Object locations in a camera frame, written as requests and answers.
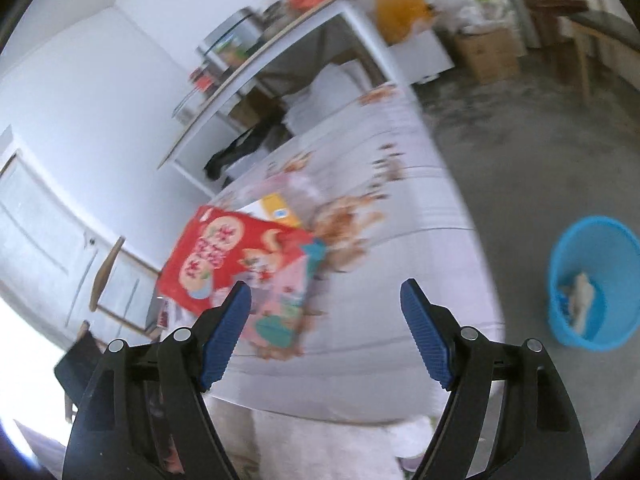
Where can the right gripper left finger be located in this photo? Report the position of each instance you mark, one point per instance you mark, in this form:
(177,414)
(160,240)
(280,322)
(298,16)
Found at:
(112,435)

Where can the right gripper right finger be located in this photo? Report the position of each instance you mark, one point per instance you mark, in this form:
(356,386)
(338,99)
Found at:
(538,434)

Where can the red snack bag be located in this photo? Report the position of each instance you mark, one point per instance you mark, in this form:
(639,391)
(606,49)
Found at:
(219,248)

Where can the white yellow carton box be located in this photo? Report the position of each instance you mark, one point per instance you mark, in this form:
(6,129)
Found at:
(274,208)

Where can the clear plastic snack bag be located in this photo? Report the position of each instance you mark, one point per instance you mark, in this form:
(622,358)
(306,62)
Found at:
(298,190)

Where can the blue plastic trash bin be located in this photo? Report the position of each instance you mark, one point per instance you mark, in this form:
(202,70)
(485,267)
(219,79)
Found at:
(593,285)

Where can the white fluffy cloth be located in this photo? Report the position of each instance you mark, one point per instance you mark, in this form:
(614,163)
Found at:
(297,448)

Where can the black clothing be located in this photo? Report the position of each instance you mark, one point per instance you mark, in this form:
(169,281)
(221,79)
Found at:
(269,134)

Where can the metal pot with label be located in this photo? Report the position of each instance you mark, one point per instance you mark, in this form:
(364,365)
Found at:
(232,42)

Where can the white pillow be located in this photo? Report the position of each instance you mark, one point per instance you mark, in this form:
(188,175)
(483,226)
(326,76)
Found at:
(332,89)

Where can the cardboard box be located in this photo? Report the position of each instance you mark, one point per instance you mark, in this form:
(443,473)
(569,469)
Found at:
(491,56)

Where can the dark wooden stool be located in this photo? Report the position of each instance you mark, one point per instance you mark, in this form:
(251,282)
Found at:
(545,15)

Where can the white plastic bag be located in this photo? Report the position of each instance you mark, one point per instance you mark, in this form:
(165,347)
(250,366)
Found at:
(479,17)

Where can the yellow plastic bag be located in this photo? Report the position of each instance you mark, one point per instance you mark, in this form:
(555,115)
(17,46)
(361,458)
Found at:
(397,20)

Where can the white shelf table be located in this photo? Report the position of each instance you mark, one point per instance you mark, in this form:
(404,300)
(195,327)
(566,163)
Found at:
(286,63)

